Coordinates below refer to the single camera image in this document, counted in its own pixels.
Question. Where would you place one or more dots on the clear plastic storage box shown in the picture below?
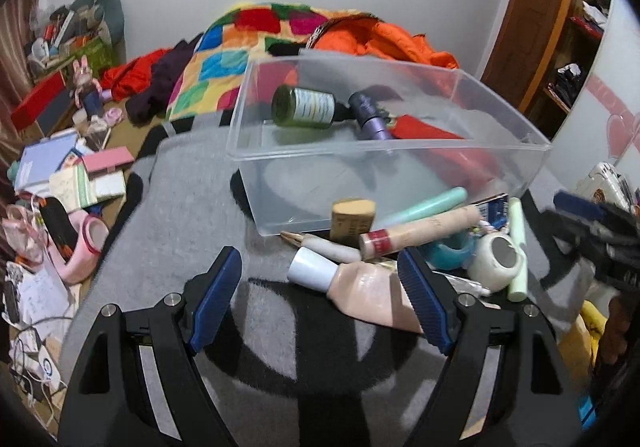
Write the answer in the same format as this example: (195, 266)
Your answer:
(500, 147)

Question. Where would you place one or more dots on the striped brown curtain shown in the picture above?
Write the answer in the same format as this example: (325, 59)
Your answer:
(15, 52)

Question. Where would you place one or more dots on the mint green tube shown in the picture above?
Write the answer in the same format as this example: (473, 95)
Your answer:
(430, 207)

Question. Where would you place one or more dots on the purple bottle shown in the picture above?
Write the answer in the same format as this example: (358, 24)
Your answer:
(372, 124)

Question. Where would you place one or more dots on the green cardboard box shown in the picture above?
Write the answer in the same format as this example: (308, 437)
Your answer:
(97, 54)

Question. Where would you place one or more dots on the white pen gold tip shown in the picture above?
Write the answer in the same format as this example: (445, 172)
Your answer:
(330, 249)

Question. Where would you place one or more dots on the thin white tube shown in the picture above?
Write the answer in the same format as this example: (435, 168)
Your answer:
(470, 286)

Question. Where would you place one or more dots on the long beige tube red band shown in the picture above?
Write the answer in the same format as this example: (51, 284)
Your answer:
(415, 232)

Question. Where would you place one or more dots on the red booklet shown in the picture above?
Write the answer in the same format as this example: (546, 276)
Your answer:
(425, 129)

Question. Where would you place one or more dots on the light blue book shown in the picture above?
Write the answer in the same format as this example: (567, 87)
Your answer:
(45, 157)

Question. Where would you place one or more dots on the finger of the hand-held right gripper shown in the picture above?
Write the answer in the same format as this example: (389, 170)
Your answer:
(580, 206)
(575, 232)

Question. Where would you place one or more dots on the orange jacket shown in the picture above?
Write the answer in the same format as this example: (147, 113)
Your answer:
(400, 42)

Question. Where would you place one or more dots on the blue card packet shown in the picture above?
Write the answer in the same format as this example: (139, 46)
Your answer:
(495, 212)

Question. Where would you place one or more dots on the white panel pink hearts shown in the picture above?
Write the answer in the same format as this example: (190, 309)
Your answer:
(600, 102)

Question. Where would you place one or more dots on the grey-green cushion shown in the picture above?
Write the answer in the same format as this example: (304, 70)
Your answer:
(107, 7)

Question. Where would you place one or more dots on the tan-topped brown jar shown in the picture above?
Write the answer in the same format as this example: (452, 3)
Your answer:
(352, 222)

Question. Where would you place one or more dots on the red flat box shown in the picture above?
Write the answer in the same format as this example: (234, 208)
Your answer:
(35, 102)

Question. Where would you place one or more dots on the pink bunny doll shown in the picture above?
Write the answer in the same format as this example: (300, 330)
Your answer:
(90, 92)

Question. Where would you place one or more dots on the light green stick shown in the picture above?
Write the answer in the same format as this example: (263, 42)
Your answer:
(517, 237)

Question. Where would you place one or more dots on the white patterned pouch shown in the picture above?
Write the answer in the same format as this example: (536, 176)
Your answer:
(605, 182)

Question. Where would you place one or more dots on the red cloth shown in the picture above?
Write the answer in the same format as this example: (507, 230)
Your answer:
(135, 72)

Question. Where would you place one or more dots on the yellow cloth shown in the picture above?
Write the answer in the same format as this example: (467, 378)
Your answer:
(580, 352)

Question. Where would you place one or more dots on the colourful patchwork quilt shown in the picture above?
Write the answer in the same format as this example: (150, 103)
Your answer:
(225, 62)

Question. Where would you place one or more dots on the pink flat box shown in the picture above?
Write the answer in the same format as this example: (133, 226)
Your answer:
(107, 159)

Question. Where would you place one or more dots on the dark purple cloth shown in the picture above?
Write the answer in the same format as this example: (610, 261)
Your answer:
(165, 72)

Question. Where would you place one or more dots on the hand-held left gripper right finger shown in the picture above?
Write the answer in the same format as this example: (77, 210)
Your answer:
(425, 299)

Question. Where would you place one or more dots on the wardrobe shelves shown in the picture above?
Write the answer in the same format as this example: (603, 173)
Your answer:
(580, 52)

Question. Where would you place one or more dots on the wooden door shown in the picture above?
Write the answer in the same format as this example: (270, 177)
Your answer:
(535, 2)

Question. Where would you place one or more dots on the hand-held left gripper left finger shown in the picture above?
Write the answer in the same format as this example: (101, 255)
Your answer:
(215, 297)

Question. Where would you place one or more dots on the white tape roll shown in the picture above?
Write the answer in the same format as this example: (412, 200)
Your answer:
(482, 267)

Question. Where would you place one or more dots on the dark green glass bottle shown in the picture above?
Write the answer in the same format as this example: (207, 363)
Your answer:
(305, 107)

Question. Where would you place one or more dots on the beige foundation tube white cap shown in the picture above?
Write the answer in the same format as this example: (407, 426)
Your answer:
(365, 287)

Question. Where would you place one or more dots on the grey blanket black pattern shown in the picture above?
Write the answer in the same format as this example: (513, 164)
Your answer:
(190, 207)

